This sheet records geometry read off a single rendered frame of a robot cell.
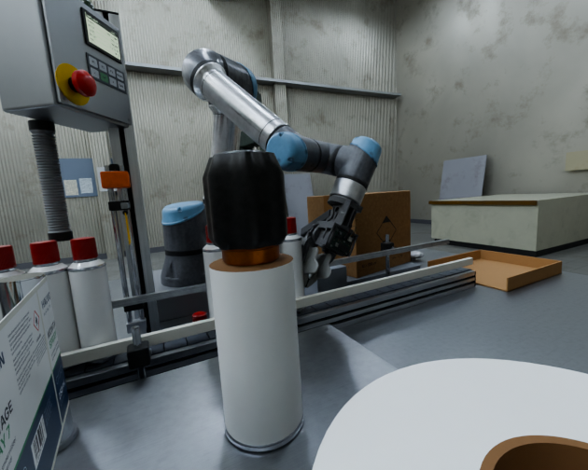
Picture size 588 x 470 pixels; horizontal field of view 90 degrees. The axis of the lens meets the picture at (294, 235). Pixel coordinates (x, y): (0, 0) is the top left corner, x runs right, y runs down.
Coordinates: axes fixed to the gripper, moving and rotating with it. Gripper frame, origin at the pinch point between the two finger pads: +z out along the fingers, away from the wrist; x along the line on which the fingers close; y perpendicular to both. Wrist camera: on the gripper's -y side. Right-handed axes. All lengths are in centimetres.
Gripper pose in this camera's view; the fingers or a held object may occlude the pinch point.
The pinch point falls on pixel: (305, 281)
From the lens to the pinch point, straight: 68.7
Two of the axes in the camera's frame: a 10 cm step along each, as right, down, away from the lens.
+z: -3.9, 9.1, -1.0
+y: 4.5, 1.0, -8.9
